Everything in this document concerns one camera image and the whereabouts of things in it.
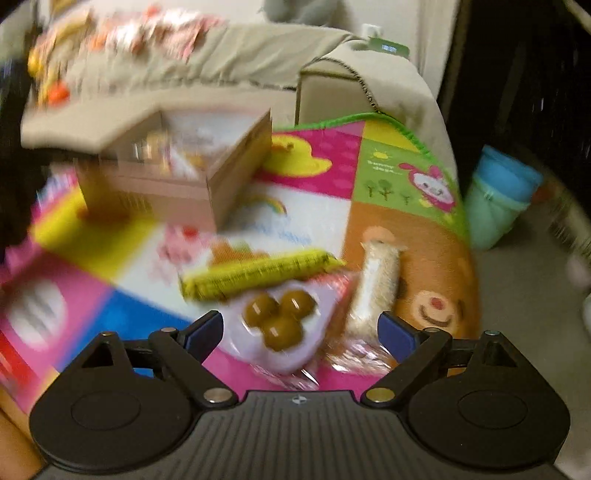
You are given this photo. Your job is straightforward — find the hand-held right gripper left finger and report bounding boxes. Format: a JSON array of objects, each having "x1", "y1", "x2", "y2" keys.
[{"x1": 68, "y1": 310, "x2": 234, "y2": 408}]

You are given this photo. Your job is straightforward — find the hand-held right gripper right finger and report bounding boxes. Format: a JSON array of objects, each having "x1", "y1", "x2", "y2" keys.
[{"x1": 361, "y1": 311, "x2": 527, "y2": 408}]

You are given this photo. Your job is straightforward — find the beige rice cracker packet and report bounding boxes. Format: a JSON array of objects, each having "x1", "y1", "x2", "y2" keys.
[{"x1": 345, "y1": 226, "x2": 409, "y2": 337}]

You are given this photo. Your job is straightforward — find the purple packet with brown balls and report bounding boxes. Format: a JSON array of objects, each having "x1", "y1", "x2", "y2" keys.
[{"x1": 210, "y1": 286, "x2": 345, "y2": 374}]

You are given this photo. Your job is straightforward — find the yellow green snack packet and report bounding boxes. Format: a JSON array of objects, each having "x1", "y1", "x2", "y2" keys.
[{"x1": 179, "y1": 249, "x2": 347, "y2": 303}]

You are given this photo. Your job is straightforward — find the pink cardboard box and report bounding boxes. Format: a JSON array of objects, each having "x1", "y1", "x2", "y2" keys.
[{"x1": 76, "y1": 108, "x2": 273, "y2": 232}]

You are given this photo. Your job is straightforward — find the clear pink printed packet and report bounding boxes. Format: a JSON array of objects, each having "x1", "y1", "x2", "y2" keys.
[{"x1": 295, "y1": 335, "x2": 398, "y2": 388}]

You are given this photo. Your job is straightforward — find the green plastic basin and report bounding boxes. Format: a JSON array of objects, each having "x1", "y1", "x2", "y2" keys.
[{"x1": 464, "y1": 178, "x2": 532, "y2": 250}]

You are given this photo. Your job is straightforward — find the colourful cartoon play mat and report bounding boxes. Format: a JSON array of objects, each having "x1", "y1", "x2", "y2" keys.
[{"x1": 0, "y1": 113, "x2": 483, "y2": 416}]

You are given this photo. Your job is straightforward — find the white plant pot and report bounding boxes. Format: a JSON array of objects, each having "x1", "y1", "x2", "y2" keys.
[{"x1": 567, "y1": 261, "x2": 591, "y2": 330}]

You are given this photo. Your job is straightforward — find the beige leather sofa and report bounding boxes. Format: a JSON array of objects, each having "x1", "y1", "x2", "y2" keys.
[{"x1": 295, "y1": 69, "x2": 370, "y2": 127}]

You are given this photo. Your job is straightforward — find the beige covered sofa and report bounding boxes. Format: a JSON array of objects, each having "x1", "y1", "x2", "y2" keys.
[{"x1": 21, "y1": 21, "x2": 458, "y2": 185}]

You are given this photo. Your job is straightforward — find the green digital clock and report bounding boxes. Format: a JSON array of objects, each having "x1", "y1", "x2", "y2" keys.
[{"x1": 367, "y1": 37, "x2": 409, "y2": 57}]

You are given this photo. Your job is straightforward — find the pink floral baby clothes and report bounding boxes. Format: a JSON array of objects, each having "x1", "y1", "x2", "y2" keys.
[{"x1": 88, "y1": 4, "x2": 222, "y2": 54}]

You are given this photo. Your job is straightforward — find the yellow plush toys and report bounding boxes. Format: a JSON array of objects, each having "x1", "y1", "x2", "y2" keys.
[{"x1": 28, "y1": 46, "x2": 51, "y2": 79}]

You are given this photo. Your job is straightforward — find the yellow folded cloth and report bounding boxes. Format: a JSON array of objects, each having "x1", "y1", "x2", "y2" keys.
[{"x1": 34, "y1": 14, "x2": 88, "y2": 51}]

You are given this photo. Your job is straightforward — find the grey neck pillow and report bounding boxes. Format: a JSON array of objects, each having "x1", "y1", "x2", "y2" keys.
[{"x1": 261, "y1": 0, "x2": 342, "y2": 21}]

